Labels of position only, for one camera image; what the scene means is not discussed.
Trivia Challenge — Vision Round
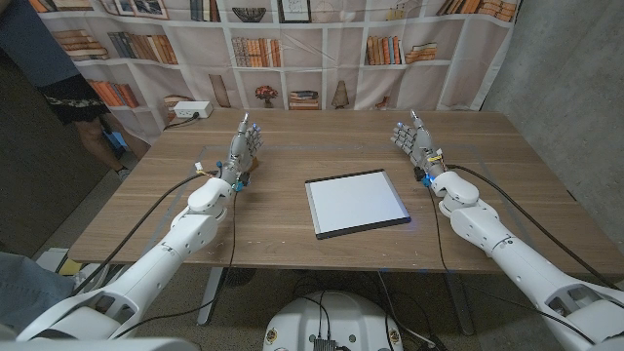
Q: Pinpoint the white power strip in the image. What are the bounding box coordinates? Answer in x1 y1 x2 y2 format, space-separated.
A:
173 100 215 120

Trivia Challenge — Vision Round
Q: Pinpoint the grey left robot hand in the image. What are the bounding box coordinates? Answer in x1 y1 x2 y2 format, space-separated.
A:
219 112 264 190

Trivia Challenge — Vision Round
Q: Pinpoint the small whiteboard with dark frame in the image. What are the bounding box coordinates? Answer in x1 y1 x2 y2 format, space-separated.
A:
304 168 412 241

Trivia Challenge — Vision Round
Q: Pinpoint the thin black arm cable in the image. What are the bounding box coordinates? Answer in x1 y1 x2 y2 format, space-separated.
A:
426 187 599 345
111 188 241 340

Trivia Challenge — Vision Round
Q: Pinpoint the dark round floor object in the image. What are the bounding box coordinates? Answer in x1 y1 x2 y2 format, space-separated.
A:
222 266 257 289

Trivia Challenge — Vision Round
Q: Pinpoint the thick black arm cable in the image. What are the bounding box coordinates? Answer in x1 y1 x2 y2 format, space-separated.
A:
72 170 216 296
446 164 620 292

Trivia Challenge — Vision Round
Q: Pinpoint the black torso cable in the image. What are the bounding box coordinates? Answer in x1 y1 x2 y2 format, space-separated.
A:
297 291 332 340

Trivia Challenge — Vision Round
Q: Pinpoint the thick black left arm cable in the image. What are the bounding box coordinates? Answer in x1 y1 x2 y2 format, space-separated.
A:
72 170 216 296

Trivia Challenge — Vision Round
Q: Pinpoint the white robot head rim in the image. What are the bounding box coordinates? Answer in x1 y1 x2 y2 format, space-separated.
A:
0 337 202 351

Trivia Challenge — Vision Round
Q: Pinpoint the yellow floor item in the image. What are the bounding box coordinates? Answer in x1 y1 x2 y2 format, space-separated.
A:
58 257 84 277

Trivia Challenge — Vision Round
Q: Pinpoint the printed bookshelf backdrop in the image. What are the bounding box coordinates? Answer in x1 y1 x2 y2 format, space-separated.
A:
28 0 521 145

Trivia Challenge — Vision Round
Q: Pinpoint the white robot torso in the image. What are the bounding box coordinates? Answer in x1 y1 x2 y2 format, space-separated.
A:
262 291 405 351

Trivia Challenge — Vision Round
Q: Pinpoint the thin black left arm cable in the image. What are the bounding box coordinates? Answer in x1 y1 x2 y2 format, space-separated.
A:
111 188 241 340

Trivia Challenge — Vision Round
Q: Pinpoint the white floor box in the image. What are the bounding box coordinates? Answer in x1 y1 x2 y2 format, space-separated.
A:
36 247 69 272

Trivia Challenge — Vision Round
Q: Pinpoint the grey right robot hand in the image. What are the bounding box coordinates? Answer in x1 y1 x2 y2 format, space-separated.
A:
389 109 448 182

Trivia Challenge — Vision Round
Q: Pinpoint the black floor cable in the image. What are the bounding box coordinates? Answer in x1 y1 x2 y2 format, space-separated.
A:
377 270 440 351

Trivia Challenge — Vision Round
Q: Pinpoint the black power strip cable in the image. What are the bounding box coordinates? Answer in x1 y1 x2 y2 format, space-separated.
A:
163 112 201 132

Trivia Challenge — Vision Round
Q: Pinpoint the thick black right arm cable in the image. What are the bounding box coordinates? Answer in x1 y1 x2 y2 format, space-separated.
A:
446 164 620 292

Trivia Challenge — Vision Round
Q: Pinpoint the blue floor item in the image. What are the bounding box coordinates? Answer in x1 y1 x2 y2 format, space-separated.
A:
103 127 129 153

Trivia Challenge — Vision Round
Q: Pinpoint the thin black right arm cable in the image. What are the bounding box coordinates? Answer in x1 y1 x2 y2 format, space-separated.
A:
426 187 599 345

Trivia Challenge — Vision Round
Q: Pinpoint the person in dark shorts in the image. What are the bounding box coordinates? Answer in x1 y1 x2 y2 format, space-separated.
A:
0 0 152 182

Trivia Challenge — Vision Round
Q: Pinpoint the grey metal table leg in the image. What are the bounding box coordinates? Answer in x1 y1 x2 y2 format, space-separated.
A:
197 266 225 327
443 272 475 336

